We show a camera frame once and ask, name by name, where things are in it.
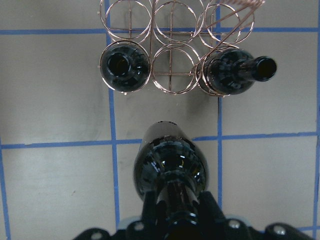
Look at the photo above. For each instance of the copper wire bottle basket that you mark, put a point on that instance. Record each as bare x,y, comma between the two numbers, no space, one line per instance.
179,34

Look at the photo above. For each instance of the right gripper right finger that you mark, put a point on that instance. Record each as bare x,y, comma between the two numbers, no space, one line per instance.
209,210

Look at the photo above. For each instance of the dark wine bottle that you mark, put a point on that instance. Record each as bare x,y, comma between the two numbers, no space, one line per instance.
125,66
170,164
232,71

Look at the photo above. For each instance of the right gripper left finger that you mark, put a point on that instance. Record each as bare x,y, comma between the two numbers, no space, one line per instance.
153,211

